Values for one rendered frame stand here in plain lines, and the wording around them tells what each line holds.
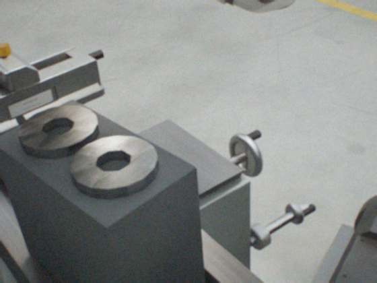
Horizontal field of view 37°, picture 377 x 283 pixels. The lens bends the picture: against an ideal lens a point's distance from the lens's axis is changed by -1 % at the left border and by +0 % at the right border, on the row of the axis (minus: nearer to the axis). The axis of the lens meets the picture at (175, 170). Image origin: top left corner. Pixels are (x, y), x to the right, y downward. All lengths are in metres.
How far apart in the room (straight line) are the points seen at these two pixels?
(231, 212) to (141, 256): 0.66
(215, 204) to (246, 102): 1.66
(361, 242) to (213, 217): 0.31
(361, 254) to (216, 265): 0.53
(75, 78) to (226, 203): 0.40
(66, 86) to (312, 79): 2.07
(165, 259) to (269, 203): 1.60
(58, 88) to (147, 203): 0.55
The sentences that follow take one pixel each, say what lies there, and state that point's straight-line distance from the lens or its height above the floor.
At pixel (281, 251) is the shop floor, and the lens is 2.01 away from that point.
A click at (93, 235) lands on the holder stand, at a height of 1.07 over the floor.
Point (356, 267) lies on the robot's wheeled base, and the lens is 1.18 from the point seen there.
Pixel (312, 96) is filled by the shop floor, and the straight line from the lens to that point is 2.85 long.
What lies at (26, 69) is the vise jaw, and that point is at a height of 1.02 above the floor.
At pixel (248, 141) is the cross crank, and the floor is 0.67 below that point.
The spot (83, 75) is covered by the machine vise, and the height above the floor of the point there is 0.96.
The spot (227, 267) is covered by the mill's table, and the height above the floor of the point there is 0.91.
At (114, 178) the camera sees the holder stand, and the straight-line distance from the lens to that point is 0.55.
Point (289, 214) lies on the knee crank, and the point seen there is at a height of 0.51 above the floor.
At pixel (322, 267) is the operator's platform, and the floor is 0.40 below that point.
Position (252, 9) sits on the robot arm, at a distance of 0.84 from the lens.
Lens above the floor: 1.45
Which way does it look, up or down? 38 degrees down
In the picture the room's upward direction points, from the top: 6 degrees counter-clockwise
